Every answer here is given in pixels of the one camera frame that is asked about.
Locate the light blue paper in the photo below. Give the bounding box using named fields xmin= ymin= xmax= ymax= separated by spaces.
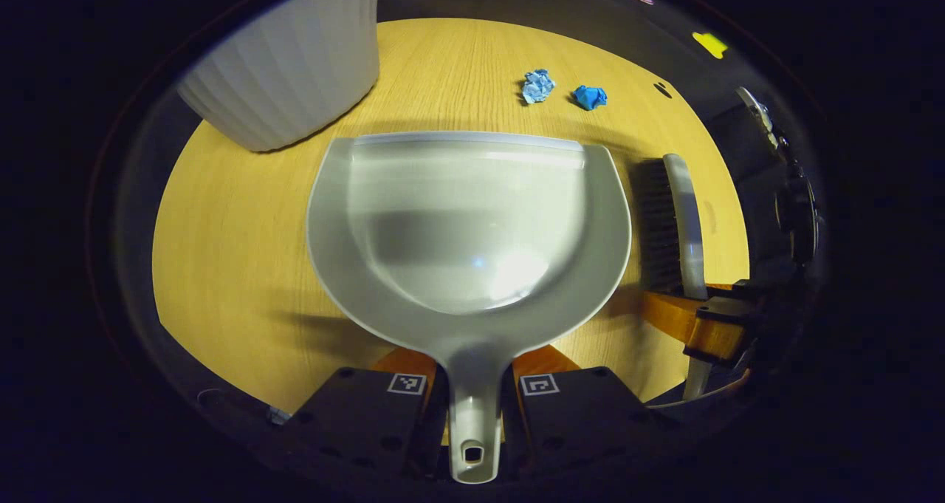
xmin=521 ymin=68 xmax=556 ymax=106

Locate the small grey broom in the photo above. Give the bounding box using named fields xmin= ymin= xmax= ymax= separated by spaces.
xmin=637 ymin=153 xmax=715 ymax=402

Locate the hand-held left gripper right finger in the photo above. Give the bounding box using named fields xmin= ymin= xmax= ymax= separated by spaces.
xmin=502 ymin=344 xmax=659 ymax=478

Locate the white ribbed garbage bin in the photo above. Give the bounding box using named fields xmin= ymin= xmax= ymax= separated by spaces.
xmin=177 ymin=0 xmax=383 ymax=153

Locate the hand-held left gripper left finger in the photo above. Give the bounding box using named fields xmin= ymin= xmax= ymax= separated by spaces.
xmin=283 ymin=346 xmax=448 ymax=483

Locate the grey plastic dustpan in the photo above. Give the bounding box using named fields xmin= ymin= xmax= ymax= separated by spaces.
xmin=306 ymin=131 xmax=634 ymax=485

